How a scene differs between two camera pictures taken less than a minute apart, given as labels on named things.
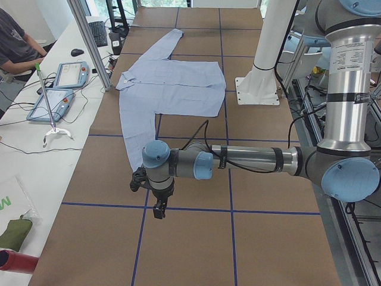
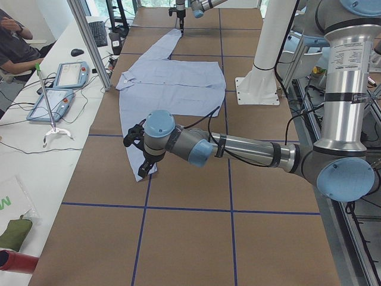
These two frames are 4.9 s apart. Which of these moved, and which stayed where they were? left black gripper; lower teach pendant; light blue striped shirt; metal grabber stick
Moved: left black gripper
Stayed: light blue striped shirt; metal grabber stick; lower teach pendant
